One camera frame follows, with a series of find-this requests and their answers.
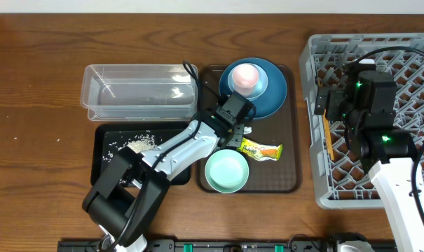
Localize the light blue small bowl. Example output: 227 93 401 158
228 63 268 101

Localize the clear plastic bin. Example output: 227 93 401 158
80 64 198 122

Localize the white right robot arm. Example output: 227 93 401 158
314 83 424 251

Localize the black plastic tray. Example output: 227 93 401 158
90 122 187 184

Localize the yellow snack wrapper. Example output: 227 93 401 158
236 138 283 162

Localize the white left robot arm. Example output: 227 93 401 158
82 106 252 251

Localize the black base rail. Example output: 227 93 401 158
57 232 398 252

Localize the grey dishwasher rack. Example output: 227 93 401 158
299 33 424 209

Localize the pink plastic cup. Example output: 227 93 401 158
232 64 259 97

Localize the pile of white rice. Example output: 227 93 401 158
102 132 156 163

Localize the mint green bowl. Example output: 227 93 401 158
205 149 249 194

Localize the white napkin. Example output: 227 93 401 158
243 127 252 134

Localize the wooden chopstick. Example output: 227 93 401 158
317 79 334 161

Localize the dark blue plate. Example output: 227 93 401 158
219 57 287 120

